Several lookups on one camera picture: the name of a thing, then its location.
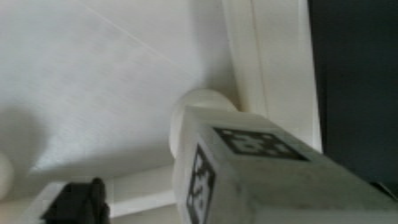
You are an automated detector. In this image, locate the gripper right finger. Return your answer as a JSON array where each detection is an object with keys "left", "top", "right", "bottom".
[{"left": 372, "top": 182, "right": 398, "bottom": 200}]

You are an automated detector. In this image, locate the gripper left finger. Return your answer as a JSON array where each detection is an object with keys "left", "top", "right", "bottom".
[{"left": 41, "top": 178, "right": 111, "bottom": 224}]

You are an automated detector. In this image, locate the white table leg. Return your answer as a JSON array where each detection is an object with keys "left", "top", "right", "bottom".
[{"left": 169, "top": 89, "right": 398, "bottom": 224}]

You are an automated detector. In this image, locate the white square tabletop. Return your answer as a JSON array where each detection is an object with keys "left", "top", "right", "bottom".
[{"left": 0, "top": 0, "right": 240, "bottom": 200}]

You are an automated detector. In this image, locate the white U-shaped obstacle fence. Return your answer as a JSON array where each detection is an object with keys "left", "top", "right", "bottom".
[{"left": 11, "top": 0, "right": 326, "bottom": 224}]

